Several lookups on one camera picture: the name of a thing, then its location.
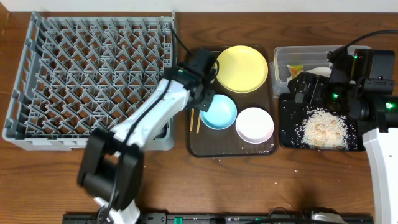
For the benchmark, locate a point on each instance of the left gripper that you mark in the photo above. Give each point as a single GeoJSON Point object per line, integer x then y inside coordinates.
{"type": "Point", "coordinates": [206, 98]}

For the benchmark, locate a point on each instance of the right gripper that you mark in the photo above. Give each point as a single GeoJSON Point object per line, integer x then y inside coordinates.
{"type": "Point", "coordinates": [318, 83]}

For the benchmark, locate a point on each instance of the white paper napkin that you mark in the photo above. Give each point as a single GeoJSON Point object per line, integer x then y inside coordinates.
{"type": "Point", "coordinates": [323, 71]}

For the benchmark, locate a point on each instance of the yellow green snack wrapper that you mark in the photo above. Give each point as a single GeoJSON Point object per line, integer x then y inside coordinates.
{"type": "Point", "coordinates": [294, 70]}

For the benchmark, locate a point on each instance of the white pink bowl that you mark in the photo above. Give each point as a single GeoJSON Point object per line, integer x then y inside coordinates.
{"type": "Point", "coordinates": [254, 125]}

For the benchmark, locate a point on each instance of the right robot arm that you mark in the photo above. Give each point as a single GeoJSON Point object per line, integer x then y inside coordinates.
{"type": "Point", "coordinates": [370, 101]}

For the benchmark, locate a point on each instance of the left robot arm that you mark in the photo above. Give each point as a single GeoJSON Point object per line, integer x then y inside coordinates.
{"type": "Point", "coordinates": [113, 161]}

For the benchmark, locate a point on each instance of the black waste tray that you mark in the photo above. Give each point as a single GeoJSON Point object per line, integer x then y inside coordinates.
{"type": "Point", "coordinates": [291, 114]}

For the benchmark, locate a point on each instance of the rice and peanut waste pile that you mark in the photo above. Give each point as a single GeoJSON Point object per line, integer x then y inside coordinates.
{"type": "Point", "coordinates": [323, 130]}

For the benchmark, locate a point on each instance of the blue bowl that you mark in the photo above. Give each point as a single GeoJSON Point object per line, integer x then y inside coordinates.
{"type": "Point", "coordinates": [221, 114]}

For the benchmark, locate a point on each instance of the clear plastic bin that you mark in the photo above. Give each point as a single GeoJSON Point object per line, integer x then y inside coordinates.
{"type": "Point", "coordinates": [309, 57]}

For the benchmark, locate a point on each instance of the yellow plate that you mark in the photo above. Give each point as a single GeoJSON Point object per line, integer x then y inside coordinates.
{"type": "Point", "coordinates": [242, 69]}

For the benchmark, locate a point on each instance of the brown serving tray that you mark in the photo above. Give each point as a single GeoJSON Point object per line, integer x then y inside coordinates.
{"type": "Point", "coordinates": [226, 142]}

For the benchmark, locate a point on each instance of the grey dish rack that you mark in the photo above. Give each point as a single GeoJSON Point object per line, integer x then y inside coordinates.
{"type": "Point", "coordinates": [78, 74]}

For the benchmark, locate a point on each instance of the black rail at table edge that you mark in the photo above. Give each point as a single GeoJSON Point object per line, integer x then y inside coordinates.
{"type": "Point", "coordinates": [325, 214]}

